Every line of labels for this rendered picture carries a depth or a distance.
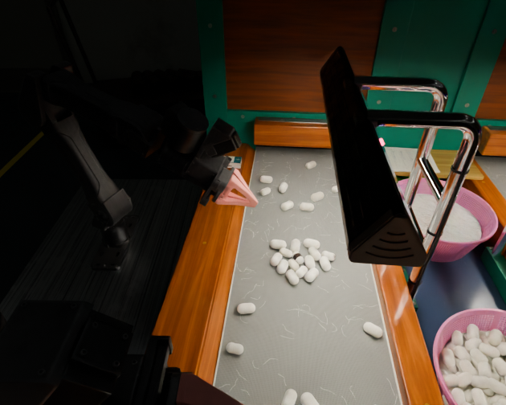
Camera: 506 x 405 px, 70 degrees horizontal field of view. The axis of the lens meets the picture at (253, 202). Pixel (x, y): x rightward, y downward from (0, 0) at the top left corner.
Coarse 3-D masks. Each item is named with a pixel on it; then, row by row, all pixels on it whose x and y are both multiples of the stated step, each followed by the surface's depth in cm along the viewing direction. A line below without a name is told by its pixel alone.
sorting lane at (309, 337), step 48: (288, 192) 102; (240, 240) 86; (288, 240) 86; (336, 240) 86; (240, 288) 75; (288, 288) 75; (336, 288) 75; (240, 336) 66; (288, 336) 66; (336, 336) 66; (384, 336) 66; (240, 384) 59; (288, 384) 59; (336, 384) 59; (384, 384) 59
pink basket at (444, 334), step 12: (468, 312) 67; (480, 312) 67; (492, 312) 67; (504, 312) 67; (444, 324) 65; (456, 324) 67; (468, 324) 68; (480, 324) 68; (492, 324) 68; (504, 324) 67; (444, 336) 65; (444, 384) 56
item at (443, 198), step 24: (360, 120) 52; (384, 120) 52; (408, 120) 52; (432, 120) 52; (456, 120) 51; (432, 144) 70; (432, 168) 69; (456, 168) 56; (408, 192) 77; (432, 192) 65; (456, 192) 58; (432, 240) 65
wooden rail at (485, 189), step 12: (480, 168) 107; (468, 180) 104; (480, 180) 102; (480, 192) 98; (492, 192) 98; (492, 204) 93; (504, 204) 93; (504, 216) 90; (492, 240) 91; (504, 252) 86
